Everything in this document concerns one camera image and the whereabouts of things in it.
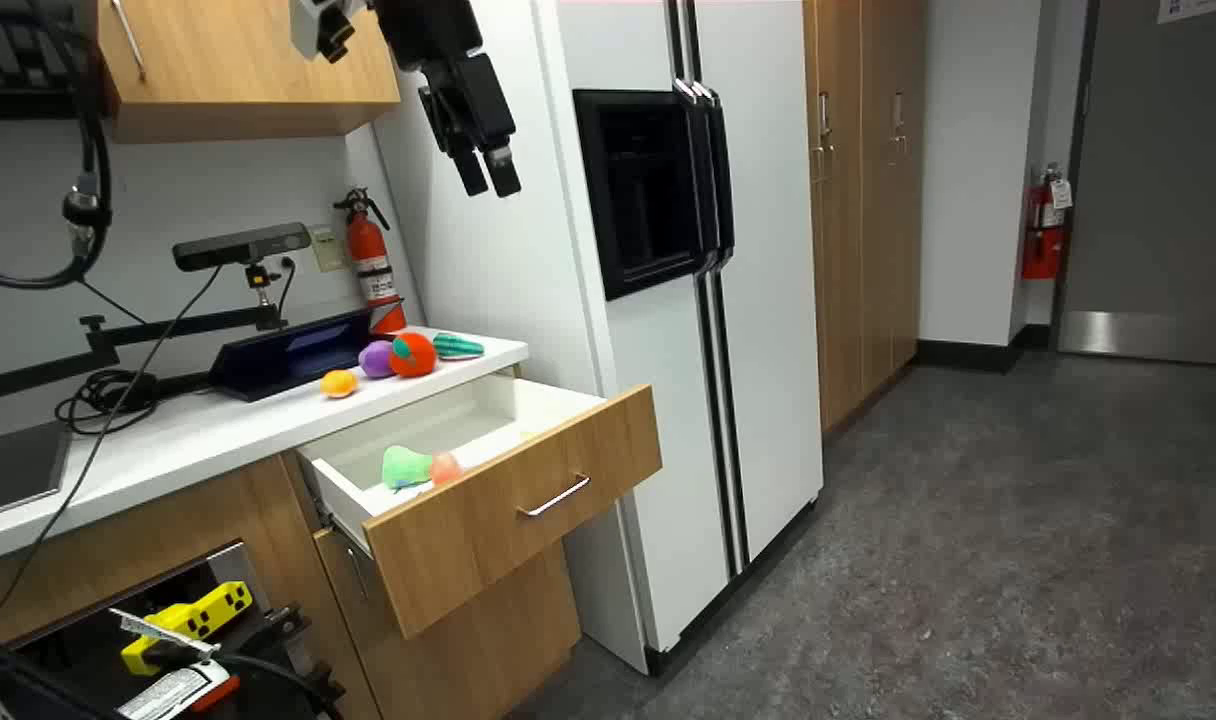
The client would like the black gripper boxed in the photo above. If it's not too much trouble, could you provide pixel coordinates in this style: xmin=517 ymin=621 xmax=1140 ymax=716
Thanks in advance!
xmin=372 ymin=0 xmax=526 ymax=200

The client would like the wooden drawer white inside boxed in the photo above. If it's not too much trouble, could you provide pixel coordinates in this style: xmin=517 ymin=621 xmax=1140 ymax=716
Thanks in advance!
xmin=298 ymin=371 xmax=666 ymax=643

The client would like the white two-door refrigerator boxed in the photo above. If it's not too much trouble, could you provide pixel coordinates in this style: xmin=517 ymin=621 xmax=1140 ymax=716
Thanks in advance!
xmin=365 ymin=0 xmax=827 ymax=678

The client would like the black refrigerator dispenser panel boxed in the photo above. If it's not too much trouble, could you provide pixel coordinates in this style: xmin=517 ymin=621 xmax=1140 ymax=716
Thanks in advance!
xmin=570 ymin=86 xmax=720 ymax=304

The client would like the teal plush toy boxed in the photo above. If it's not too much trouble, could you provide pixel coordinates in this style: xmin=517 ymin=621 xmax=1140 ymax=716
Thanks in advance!
xmin=428 ymin=328 xmax=490 ymax=363

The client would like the red orange plush toy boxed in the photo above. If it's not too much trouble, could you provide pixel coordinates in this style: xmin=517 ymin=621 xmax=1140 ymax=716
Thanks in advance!
xmin=385 ymin=328 xmax=444 ymax=379

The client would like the purple plush toy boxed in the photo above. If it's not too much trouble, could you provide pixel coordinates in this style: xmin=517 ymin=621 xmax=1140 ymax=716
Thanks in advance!
xmin=356 ymin=336 xmax=400 ymax=384

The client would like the yellow plush toy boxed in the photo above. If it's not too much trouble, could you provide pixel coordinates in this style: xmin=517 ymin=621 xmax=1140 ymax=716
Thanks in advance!
xmin=317 ymin=363 xmax=365 ymax=405

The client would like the tall wooden cabinet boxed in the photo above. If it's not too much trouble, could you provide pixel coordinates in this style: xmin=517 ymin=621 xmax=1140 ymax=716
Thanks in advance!
xmin=802 ymin=0 xmax=929 ymax=435

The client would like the black slatted rack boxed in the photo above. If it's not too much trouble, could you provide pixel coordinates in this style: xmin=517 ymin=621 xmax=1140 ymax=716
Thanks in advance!
xmin=0 ymin=0 xmax=105 ymax=125

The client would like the wooden base cabinet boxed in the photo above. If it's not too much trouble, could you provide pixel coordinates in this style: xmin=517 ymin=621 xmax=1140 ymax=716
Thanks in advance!
xmin=0 ymin=452 xmax=586 ymax=720

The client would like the yellow power splitter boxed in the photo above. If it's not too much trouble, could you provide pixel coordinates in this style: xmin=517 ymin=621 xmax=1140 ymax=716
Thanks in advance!
xmin=115 ymin=578 xmax=256 ymax=680

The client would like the dark recessed sink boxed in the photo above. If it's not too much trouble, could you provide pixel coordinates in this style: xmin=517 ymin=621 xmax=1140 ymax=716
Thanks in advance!
xmin=0 ymin=422 xmax=75 ymax=519

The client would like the white red printed packet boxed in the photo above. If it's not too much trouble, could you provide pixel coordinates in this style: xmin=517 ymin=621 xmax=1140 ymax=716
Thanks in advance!
xmin=108 ymin=655 xmax=243 ymax=720

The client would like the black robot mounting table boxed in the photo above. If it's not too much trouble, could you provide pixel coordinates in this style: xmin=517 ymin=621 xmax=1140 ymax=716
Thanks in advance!
xmin=0 ymin=556 xmax=352 ymax=720

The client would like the grey door with kick plate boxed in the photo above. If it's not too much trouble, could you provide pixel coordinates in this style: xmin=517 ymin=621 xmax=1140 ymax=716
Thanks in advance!
xmin=1051 ymin=0 xmax=1216 ymax=371

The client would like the white paper sign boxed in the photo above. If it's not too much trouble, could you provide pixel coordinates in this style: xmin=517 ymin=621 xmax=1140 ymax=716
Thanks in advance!
xmin=1152 ymin=0 xmax=1216 ymax=27

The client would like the red fire extinguisher black hose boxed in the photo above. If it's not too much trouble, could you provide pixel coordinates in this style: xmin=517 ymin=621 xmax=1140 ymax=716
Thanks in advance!
xmin=332 ymin=184 xmax=411 ymax=342

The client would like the beige wall outlet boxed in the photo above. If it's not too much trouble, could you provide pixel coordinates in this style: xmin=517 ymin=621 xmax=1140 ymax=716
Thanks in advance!
xmin=306 ymin=217 xmax=352 ymax=276

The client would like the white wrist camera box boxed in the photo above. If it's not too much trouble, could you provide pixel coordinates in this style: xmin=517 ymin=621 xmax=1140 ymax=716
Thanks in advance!
xmin=286 ymin=0 xmax=369 ymax=65

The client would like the black stereo camera bar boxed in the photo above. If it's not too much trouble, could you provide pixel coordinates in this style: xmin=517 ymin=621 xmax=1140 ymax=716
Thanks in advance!
xmin=168 ymin=222 xmax=317 ymax=276

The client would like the wooden wall cabinet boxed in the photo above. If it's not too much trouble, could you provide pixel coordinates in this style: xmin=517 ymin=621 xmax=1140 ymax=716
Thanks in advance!
xmin=94 ymin=0 xmax=405 ymax=143

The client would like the metal drawer handle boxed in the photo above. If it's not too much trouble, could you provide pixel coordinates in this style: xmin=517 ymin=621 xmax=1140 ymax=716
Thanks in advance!
xmin=517 ymin=473 xmax=595 ymax=523

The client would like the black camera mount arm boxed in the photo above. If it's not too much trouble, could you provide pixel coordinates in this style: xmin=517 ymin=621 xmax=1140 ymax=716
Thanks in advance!
xmin=0 ymin=255 xmax=302 ymax=407

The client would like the metal wall cabinet handle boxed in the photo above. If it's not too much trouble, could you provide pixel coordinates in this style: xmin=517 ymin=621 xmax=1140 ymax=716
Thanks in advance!
xmin=108 ymin=0 xmax=153 ymax=90

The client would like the coiled black cable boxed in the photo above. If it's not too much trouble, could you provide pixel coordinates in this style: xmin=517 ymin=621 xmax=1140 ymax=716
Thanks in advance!
xmin=54 ymin=370 xmax=166 ymax=439

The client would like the thin black camera cable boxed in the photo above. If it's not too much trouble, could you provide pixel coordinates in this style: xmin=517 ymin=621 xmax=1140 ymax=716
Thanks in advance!
xmin=0 ymin=262 xmax=228 ymax=631

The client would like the red wall-mounted fire extinguisher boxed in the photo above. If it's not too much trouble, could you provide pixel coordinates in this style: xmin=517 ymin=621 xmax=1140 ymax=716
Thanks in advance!
xmin=1021 ymin=161 xmax=1081 ymax=288

